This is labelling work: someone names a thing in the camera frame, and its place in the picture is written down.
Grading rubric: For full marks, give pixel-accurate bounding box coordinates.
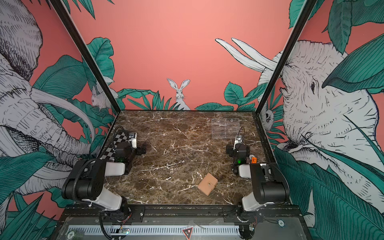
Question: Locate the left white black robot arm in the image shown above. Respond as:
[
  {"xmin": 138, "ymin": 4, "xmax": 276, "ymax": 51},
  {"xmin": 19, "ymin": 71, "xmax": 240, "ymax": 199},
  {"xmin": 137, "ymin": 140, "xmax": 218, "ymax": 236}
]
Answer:
[{"xmin": 61, "ymin": 141, "xmax": 147, "ymax": 216}]

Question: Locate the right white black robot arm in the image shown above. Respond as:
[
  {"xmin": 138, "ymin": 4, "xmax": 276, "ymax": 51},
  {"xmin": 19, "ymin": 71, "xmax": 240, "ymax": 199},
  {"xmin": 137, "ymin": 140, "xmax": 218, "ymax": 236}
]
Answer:
[{"xmin": 226, "ymin": 142, "xmax": 290, "ymax": 212}]

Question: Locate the left black frame post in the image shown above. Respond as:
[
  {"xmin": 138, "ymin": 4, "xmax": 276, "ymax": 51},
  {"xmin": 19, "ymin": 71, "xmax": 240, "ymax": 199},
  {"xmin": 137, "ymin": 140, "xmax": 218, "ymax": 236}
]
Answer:
[{"xmin": 50, "ymin": 0, "xmax": 121, "ymax": 115}]

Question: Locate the black white checkerboard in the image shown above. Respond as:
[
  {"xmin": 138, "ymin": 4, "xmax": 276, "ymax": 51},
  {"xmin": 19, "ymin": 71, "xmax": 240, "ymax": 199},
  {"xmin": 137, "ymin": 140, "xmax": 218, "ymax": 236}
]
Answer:
[{"xmin": 100, "ymin": 130, "xmax": 129, "ymax": 163}]

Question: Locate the clear plastic organizer box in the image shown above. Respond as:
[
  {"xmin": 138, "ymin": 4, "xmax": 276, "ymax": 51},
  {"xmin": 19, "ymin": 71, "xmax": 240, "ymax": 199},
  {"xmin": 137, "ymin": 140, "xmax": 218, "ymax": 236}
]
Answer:
[{"xmin": 211, "ymin": 119, "xmax": 240, "ymax": 139}]

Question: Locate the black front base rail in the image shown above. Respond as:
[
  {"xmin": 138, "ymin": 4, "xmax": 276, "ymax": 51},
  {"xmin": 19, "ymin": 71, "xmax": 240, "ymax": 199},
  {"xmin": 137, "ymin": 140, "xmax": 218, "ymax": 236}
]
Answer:
[{"xmin": 57, "ymin": 204, "xmax": 305, "ymax": 227}]

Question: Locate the white perforated vent strip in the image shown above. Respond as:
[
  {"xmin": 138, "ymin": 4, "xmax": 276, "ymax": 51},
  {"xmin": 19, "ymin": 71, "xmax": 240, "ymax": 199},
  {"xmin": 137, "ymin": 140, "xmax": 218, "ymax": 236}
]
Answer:
[{"xmin": 65, "ymin": 224, "xmax": 241, "ymax": 237}]

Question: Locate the right black frame post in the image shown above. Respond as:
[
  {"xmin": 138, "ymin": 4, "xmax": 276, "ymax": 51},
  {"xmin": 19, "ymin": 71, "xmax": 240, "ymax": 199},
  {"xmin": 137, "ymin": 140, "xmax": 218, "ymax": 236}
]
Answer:
[{"xmin": 256, "ymin": 0, "xmax": 317, "ymax": 116}]

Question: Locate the black frame post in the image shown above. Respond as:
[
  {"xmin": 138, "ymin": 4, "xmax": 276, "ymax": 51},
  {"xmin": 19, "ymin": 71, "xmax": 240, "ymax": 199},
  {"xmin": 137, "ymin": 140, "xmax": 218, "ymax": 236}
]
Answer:
[
  {"xmin": 50, "ymin": 0, "xmax": 121, "ymax": 115},
  {"xmin": 256, "ymin": 0, "xmax": 317, "ymax": 116}
]

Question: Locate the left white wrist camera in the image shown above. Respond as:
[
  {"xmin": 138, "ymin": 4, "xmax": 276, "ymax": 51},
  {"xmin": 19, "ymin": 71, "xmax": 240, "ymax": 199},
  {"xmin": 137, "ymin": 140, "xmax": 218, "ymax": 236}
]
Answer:
[{"xmin": 128, "ymin": 132, "xmax": 137, "ymax": 149}]

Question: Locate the red triangle warning sticker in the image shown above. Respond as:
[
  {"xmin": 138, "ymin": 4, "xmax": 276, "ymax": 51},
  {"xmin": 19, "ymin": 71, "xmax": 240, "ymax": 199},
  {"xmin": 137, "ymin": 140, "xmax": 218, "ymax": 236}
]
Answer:
[{"xmin": 182, "ymin": 227, "xmax": 194, "ymax": 240}]

